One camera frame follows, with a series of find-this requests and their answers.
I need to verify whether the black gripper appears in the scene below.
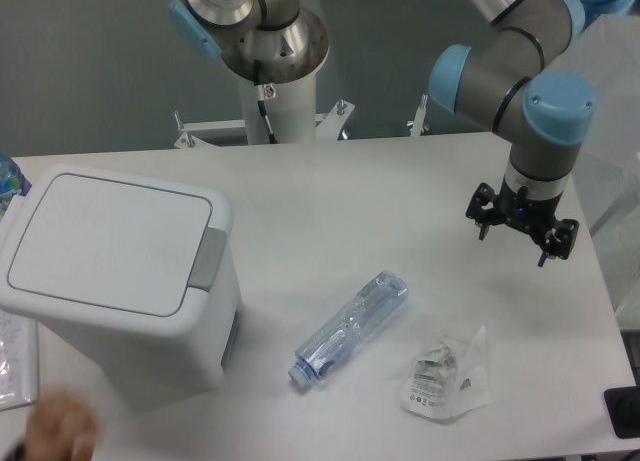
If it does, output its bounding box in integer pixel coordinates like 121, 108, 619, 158
465, 181, 580, 267

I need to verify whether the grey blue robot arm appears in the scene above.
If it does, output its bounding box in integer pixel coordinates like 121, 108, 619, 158
428, 0, 597, 262

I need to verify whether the white plastic trash can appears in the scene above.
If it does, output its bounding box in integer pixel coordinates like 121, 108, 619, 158
1, 164, 241, 391

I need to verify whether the white trash can lid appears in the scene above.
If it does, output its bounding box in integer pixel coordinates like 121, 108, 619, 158
8, 174, 212, 317

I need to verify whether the blurred human hand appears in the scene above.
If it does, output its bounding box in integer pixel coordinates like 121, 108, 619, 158
22, 390, 100, 461

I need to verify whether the clear plastic water bottle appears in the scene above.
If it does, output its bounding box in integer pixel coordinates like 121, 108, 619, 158
288, 270, 409, 391

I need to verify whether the crumpled clear plastic bag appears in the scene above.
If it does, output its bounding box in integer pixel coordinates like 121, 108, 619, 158
399, 323, 493, 424

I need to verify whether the black device at edge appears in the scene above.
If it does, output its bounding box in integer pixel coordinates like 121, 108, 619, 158
604, 386, 639, 439

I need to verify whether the grey lid push button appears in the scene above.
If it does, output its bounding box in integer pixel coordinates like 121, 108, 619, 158
187, 228, 227, 291

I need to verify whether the paper sheet in sleeve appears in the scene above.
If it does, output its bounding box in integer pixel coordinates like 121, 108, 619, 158
0, 311, 40, 411

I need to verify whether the white pedestal base frame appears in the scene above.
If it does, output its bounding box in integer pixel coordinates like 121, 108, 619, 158
172, 94, 431, 150

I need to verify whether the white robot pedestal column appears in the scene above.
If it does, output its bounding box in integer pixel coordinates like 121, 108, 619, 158
238, 74, 316, 145

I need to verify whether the black cable on pedestal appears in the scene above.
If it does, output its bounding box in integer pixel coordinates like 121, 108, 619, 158
251, 58, 279, 145

